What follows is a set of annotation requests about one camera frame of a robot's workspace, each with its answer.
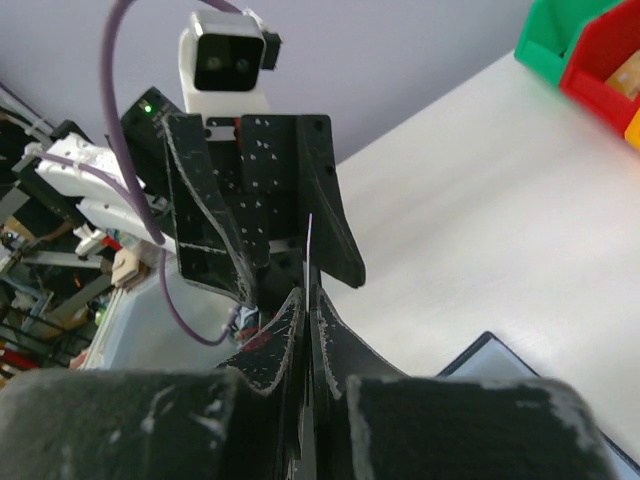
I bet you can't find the green plastic bin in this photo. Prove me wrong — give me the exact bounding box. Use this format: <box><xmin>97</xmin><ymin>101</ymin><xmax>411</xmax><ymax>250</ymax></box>
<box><xmin>514</xmin><ymin>0</ymin><xmax>620</xmax><ymax>88</ymax></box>

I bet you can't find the red plastic bin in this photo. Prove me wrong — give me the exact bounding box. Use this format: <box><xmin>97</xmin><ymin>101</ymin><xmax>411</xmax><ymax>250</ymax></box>
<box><xmin>559</xmin><ymin>1</ymin><xmax>639</xmax><ymax>137</ymax></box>

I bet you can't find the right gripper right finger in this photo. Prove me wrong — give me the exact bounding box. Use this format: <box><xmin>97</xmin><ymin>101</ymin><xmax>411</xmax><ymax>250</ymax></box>
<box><xmin>309</xmin><ymin>287</ymin><xmax>615</xmax><ymax>479</ymax></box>

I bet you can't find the beige cards stack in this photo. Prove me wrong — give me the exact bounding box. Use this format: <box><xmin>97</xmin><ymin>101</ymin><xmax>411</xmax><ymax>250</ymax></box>
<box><xmin>606</xmin><ymin>50</ymin><xmax>640</xmax><ymax>101</ymax></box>

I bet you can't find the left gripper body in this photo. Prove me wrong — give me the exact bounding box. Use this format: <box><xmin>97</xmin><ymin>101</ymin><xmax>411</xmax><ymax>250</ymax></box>
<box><xmin>120</xmin><ymin>87</ymin><xmax>302</xmax><ymax>310</ymax></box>

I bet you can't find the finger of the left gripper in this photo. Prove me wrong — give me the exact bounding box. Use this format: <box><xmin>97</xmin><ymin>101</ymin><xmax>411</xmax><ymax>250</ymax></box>
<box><xmin>162</xmin><ymin>113</ymin><xmax>257</xmax><ymax>306</ymax></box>
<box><xmin>295</xmin><ymin>115</ymin><xmax>365</xmax><ymax>288</ymax></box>

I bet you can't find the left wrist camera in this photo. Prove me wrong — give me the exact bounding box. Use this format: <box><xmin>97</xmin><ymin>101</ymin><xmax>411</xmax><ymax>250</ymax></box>
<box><xmin>178</xmin><ymin>7</ymin><xmax>282</xmax><ymax>118</ymax></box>

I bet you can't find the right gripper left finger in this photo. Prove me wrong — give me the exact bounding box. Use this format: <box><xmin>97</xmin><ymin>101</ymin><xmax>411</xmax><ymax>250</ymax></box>
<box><xmin>1</xmin><ymin>288</ymin><xmax>304</xmax><ymax>479</ymax></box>

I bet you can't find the blue card holder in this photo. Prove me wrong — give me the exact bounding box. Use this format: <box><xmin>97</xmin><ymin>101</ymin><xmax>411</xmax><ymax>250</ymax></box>
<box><xmin>438</xmin><ymin>331</ymin><xmax>639</xmax><ymax>479</ymax></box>

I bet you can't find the yellow plastic bin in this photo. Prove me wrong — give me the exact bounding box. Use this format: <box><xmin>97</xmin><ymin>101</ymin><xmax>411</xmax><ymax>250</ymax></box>
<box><xmin>624</xmin><ymin>110</ymin><xmax>640</xmax><ymax>151</ymax></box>

